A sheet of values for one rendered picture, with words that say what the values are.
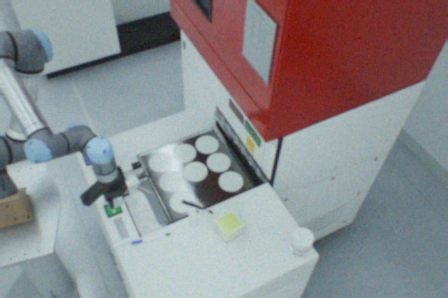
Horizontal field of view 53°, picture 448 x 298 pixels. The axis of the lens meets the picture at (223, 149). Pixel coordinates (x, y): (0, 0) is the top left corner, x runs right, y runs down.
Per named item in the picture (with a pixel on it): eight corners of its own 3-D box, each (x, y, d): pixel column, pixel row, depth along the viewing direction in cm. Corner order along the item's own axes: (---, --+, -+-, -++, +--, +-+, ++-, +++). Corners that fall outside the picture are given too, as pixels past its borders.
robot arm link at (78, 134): (54, 124, 140) (74, 144, 135) (85, 117, 148) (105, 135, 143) (51, 144, 144) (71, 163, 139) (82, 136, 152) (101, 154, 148)
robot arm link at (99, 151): (100, 130, 140) (116, 145, 136) (106, 151, 149) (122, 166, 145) (78, 143, 136) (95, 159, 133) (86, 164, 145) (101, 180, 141)
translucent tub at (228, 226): (230, 219, 163) (231, 209, 158) (242, 234, 160) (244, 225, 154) (213, 230, 160) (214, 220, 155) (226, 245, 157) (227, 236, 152)
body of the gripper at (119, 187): (130, 196, 157) (125, 177, 148) (106, 206, 155) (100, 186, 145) (122, 180, 161) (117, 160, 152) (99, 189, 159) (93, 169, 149)
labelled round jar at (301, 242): (301, 237, 160) (306, 224, 153) (312, 253, 156) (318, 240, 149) (284, 245, 158) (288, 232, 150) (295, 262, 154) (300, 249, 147)
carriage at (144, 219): (130, 169, 190) (129, 164, 187) (164, 238, 170) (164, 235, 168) (112, 175, 187) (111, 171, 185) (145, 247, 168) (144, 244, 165)
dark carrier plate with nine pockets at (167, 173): (213, 130, 199) (213, 129, 199) (252, 188, 181) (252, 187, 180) (140, 157, 188) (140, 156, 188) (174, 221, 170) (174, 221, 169)
